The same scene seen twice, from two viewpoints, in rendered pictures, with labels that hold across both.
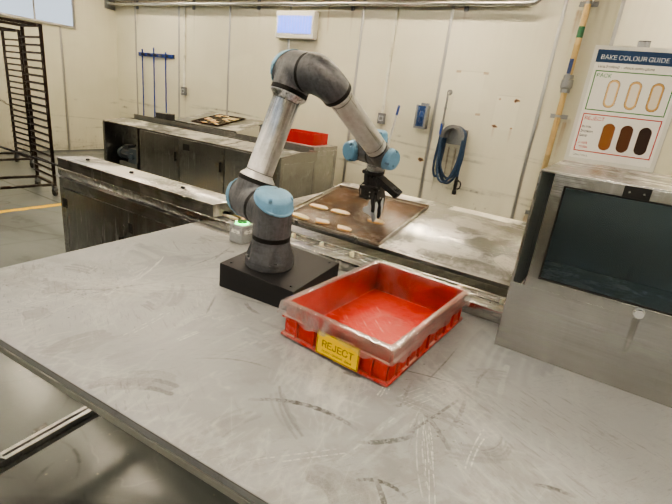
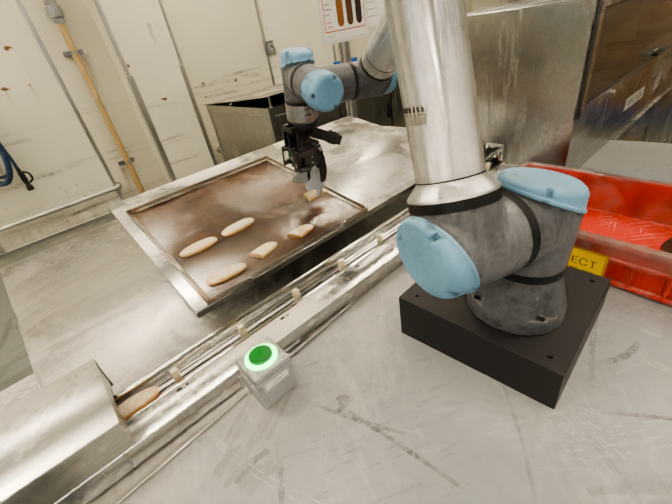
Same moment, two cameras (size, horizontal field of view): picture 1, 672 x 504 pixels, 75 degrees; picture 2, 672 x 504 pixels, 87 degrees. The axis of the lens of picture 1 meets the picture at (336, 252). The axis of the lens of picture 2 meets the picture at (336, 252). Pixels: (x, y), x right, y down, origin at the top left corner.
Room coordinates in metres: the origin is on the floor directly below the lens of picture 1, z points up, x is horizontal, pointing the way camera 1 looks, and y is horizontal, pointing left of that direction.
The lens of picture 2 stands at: (1.38, 0.72, 1.34)
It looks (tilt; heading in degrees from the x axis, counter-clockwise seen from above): 32 degrees down; 293
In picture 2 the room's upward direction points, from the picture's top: 11 degrees counter-clockwise
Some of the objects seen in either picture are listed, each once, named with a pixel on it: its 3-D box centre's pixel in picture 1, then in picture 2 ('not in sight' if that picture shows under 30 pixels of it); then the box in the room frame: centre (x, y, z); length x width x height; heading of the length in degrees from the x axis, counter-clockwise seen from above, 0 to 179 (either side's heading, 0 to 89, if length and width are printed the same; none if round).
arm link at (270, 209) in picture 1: (271, 211); (530, 217); (1.29, 0.21, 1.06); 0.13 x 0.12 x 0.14; 43
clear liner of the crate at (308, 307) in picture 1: (381, 310); (589, 217); (1.10, -0.14, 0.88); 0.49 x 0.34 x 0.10; 146
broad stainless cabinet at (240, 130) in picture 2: not in sight; (332, 128); (2.58, -2.61, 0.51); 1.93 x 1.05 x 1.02; 60
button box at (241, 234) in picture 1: (241, 236); (268, 377); (1.69, 0.39, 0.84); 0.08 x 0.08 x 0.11; 60
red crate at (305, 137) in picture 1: (303, 136); not in sight; (5.48, 0.56, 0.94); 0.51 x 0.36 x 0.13; 64
